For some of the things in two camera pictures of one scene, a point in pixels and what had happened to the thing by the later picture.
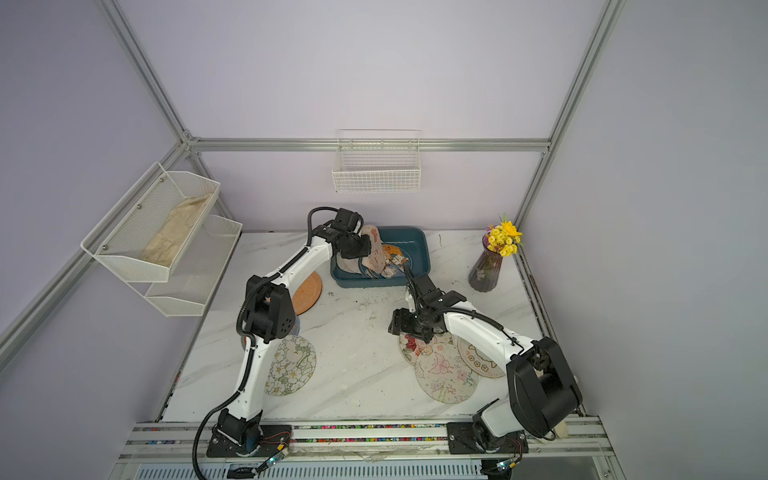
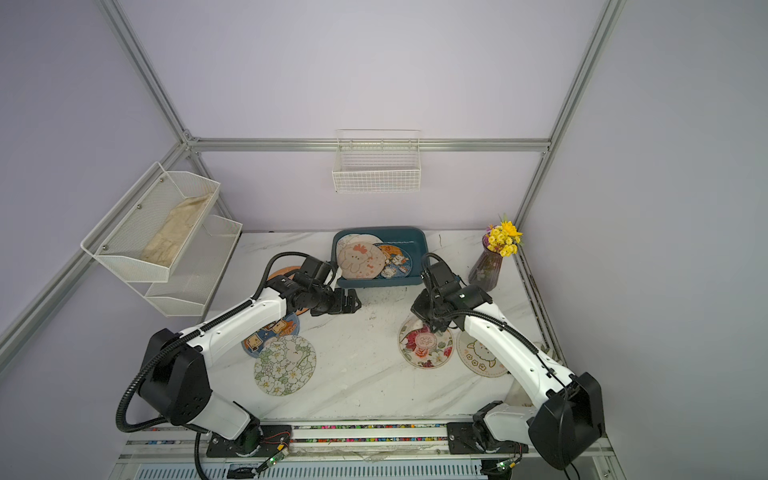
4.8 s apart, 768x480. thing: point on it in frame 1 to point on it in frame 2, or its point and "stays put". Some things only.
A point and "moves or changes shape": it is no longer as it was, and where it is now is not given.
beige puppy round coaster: (477, 361) stays put
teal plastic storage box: (414, 240) stays put
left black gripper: (365, 250) to (339, 306)
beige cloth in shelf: (166, 245) stays put
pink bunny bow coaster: (376, 260) moves or changes shape
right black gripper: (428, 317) to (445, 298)
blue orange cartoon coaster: (395, 258) stays put
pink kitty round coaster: (348, 265) moves or changes shape
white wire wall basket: (377, 161) stays put
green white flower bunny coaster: (292, 364) stays put
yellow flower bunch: (503, 238) stays put
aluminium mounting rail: (574, 439) stays put
